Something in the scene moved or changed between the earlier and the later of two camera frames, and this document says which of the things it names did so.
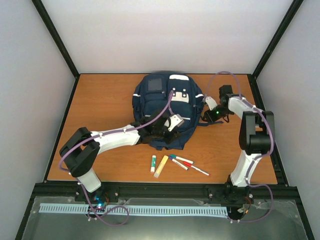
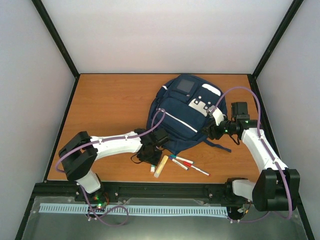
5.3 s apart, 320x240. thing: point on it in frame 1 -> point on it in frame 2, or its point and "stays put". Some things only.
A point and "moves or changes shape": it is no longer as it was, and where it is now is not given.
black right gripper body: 222,113 -> 213,130
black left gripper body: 158,132 -> 150,157
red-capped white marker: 187,163 stays put
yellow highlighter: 161,166 stays put
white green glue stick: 153,163 stays put
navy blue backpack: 152,93 moves or changes shape
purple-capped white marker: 178,163 stays put
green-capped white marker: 182,159 stays put
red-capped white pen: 197,169 stays put
